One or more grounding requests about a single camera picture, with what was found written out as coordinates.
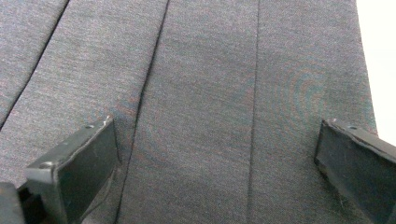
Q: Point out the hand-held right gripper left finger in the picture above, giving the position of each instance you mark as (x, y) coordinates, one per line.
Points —
(84, 168)

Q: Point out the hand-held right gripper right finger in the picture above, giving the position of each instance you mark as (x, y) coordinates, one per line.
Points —
(361, 168)

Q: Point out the dark grey pleated garment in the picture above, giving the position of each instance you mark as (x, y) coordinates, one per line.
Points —
(202, 109)

